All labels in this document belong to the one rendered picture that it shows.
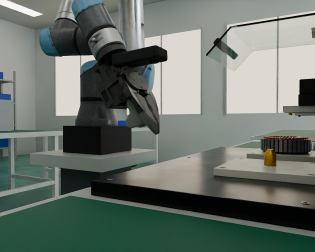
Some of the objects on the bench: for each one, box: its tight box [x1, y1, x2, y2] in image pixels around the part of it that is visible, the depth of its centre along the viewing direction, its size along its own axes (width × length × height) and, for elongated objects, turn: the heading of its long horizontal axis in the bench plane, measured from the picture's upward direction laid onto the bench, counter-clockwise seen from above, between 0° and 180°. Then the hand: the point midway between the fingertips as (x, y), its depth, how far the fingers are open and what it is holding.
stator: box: [261, 136, 312, 154], centre depth 70 cm, size 11×11×4 cm
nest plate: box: [247, 149, 315, 163], centre depth 70 cm, size 15×15×1 cm
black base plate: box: [91, 147, 315, 233], centre depth 59 cm, size 47×64×2 cm
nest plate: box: [214, 158, 315, 186], centre depth 49 cm, size 15×15×1 cm
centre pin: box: [264, 149, 277, 166], centre depth 49 cm, size 2×2×3 cm
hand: (157, 126), depth 60 cm, fingers closed
